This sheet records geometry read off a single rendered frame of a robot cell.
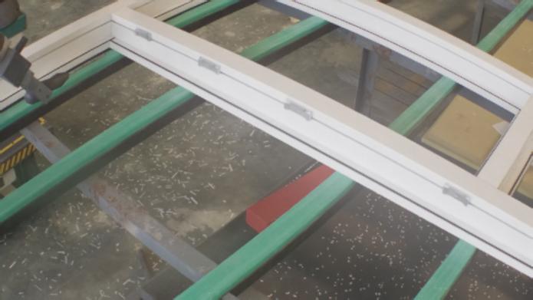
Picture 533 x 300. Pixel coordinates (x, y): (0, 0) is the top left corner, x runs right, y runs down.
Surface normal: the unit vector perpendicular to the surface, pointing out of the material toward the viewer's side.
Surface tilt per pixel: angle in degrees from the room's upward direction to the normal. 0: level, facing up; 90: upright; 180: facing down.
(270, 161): 0
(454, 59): 90
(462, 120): 0
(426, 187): 90
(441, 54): 90
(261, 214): 0
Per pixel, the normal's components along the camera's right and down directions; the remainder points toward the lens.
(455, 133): 0.08, -0.79
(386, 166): -0.62, 0.44
